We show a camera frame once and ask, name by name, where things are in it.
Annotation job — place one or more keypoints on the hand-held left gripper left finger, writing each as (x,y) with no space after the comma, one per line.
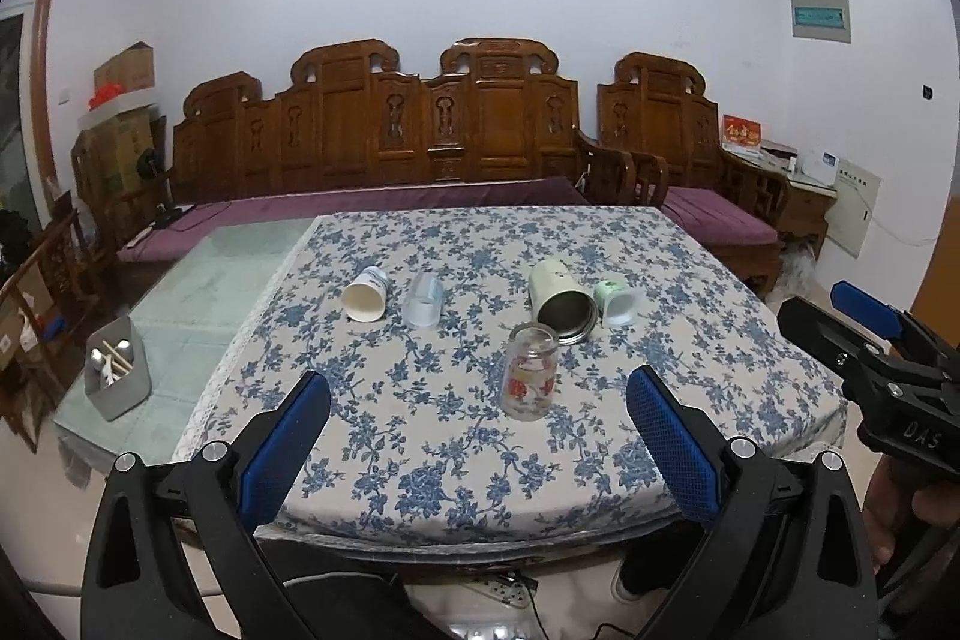
(285,452)

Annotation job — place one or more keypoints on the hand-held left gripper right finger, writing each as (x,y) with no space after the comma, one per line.
(671,452)

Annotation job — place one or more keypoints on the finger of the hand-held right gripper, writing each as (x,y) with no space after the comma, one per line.
(862,304)
(817,329)

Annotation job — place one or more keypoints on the small green white cup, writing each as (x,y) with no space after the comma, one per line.
(616,302)

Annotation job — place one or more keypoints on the glass cup with red flowers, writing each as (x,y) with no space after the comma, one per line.
(529,377)

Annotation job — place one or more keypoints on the white paper cup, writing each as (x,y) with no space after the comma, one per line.
(365,301)

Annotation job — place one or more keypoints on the cream metal cup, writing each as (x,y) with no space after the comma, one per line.
(559,302)

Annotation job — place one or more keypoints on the clear plastic cup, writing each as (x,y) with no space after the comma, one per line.
(424,302)

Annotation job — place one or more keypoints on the person's right hand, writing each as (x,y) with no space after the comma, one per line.
(911,497)

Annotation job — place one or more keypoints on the clear plastic bag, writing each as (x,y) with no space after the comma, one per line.
(796,269)

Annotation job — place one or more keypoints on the wooden side table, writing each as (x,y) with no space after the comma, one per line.
(802,209)

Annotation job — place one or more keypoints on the person's right leg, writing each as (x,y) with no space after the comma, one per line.
(664,565)

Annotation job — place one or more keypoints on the person's leg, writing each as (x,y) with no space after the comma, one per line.
(664,565)
(352,610)

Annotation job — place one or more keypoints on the white device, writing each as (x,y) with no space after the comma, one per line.
(816,166)

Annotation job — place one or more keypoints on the short purple seat cushion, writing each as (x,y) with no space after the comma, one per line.
(720,216)

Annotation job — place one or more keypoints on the blue floral tablecloth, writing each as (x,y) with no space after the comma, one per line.
(450,460)

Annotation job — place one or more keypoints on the person's left leg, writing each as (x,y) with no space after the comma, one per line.
(352,610)

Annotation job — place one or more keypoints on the glass top table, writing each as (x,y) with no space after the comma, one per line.
(202,295)

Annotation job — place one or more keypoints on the grey utensil container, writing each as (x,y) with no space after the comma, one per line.
(120,385)

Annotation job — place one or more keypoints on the red box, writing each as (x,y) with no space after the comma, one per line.
(741,132)

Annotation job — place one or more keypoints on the white power strip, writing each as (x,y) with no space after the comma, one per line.
(501,591)

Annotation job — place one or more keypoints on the long purple seat cushion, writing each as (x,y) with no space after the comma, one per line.
(300,212)

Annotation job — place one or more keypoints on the carved wooden armchair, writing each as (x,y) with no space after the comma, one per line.
(675,123)

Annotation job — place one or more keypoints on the wooden chair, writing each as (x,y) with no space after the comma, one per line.
(45,302)

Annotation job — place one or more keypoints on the black desk fan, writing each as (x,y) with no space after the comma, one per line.
(154,175)

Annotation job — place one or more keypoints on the large cardboard box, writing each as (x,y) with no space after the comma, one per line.
(120,153)

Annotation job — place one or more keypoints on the carved wooden sofa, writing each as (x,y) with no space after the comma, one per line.
(450,123)

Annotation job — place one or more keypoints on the small cardboard box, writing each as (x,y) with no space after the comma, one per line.
(127,66)

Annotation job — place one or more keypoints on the white wall distribution box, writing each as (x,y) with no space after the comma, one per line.
(855,212)

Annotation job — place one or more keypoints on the grey wall panel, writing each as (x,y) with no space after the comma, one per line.
(820,18)

